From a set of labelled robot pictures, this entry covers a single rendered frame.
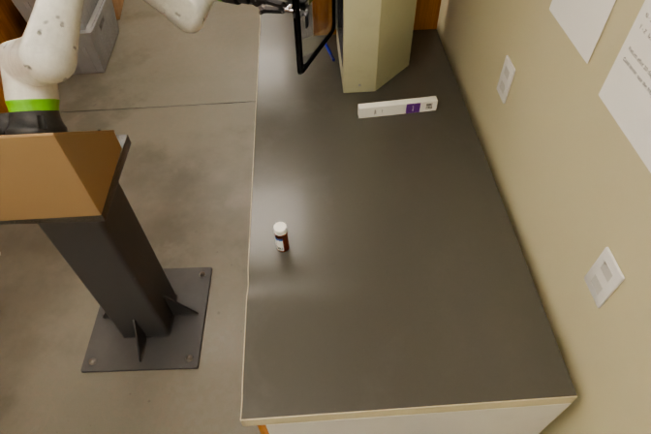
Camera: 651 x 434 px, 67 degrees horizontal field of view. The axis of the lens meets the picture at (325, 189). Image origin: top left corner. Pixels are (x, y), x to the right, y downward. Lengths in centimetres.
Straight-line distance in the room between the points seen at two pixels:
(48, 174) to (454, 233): 104
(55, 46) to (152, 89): 217
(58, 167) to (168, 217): 136
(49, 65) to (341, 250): 83
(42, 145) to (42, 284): 143
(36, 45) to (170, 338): 136
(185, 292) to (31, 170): 115
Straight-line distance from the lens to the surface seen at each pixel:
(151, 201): 278
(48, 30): 139
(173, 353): 226
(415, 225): 135
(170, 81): 354
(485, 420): 128
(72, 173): 139
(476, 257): 132
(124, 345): 235
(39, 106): 152
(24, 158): 139
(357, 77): 169
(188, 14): 176
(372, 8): 156
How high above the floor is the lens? 201
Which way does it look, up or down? 49 degrees down
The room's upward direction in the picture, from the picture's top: 2 degrees counter-clockwise
